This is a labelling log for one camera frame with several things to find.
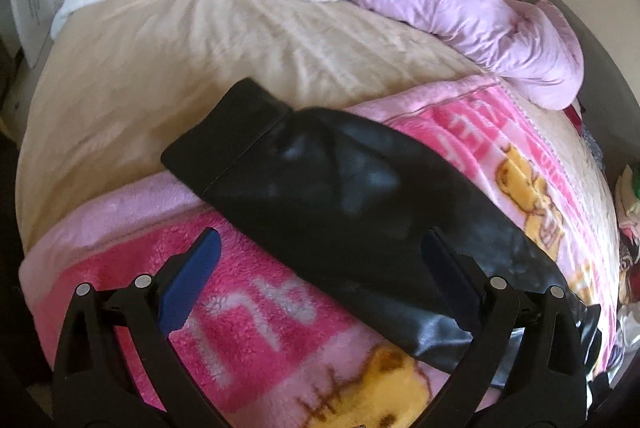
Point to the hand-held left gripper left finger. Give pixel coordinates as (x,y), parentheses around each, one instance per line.
(191,275)

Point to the cream bed sheet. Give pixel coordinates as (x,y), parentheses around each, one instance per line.
(175,58)

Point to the black leather garment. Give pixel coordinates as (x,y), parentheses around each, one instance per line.
(325,188)

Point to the pink printed blanket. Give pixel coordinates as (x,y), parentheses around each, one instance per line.
(250,303)

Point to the lilac puffer jacket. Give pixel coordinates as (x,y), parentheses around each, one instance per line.
(480,23)

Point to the red cloth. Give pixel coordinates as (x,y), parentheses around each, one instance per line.
(576,116)

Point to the colourful printed quilt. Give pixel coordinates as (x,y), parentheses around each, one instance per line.
(629,208)

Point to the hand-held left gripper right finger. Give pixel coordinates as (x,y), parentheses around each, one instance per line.
(446,275)

